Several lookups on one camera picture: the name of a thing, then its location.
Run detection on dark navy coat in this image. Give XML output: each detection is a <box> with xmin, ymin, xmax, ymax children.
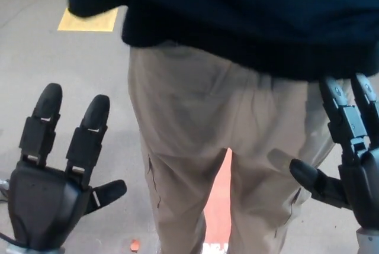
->
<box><xmin>67</xmin><ymin>0</ymin><xmax>379</xmax><ymax>82</ymax></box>

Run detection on beige trousers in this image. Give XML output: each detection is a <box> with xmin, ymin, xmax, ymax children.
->
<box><xmin>127</xmin><ymin>40</ymin><xmax>356</xmax><ymax>254</ymax></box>

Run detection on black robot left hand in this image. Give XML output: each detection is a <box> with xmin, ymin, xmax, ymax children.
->
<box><xmin>7</xmin><ymin>82</ymin><xmax>128</xmax><ymax>250</ymax></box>

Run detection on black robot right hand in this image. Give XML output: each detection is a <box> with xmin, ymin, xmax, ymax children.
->
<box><xmin>289</xmin><ymin>72</ymin><xmax>379</xmax><ymax>230</ymax></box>

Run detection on yellow floor marker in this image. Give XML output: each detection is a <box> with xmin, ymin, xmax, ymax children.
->
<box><xmin>57</xmin><ymin>8</ymin><xmax>120</xmax><ymax>33</ymax></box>

